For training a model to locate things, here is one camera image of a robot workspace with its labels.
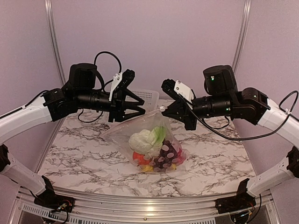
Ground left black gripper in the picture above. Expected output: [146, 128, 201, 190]
[75, 89, 146, 122]

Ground fake white cauliflower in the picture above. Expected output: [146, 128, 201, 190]
[128, 129, 162, 155]

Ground clear zip top bag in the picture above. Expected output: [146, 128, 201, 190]
[101, 106, 189, 174]

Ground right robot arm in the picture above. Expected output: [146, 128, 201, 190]
[161, 65, 299, 209]

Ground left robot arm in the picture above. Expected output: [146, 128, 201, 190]
[0, 63, 145, 208]

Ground fake red pepper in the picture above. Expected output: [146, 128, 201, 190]
[172, 149, 186, 166]

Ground fake purple grapes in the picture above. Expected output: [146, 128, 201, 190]
[152, 140, 178, 173]

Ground fake orange tomato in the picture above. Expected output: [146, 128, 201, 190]
[133, 152, 147, 165]

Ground fake yellow fruit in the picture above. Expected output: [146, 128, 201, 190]
[139, 163, 177, 173]

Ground white plastic basket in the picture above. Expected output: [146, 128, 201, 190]
[132, 89, 160, 112]

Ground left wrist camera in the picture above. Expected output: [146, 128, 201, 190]
[109, 69, 135, 101]

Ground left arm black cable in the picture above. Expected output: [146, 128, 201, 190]
[78, 51, 123, 123]

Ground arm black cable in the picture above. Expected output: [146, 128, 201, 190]
[78, 51, 123, 123]
[186, 90, 299, 141]

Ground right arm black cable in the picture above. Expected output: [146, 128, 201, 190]
[186, 90, 299, 141]

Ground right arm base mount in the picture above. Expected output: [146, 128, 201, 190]
[215, 178, 256, 214]

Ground aluminium front rail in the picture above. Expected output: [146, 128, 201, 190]
[8, 187, 281, 224]

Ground right aluminium frame post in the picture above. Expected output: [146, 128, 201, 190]
[232, 0, 252, 72]

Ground aluminium frame post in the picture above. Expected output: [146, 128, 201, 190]
[232, 0, 252, 72]
[35, 0, 66, 173]

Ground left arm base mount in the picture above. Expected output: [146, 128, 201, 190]
[31, 175, 75, 212]

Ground left aluminium frame post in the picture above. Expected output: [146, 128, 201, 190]
[35, 0, 66, 173]

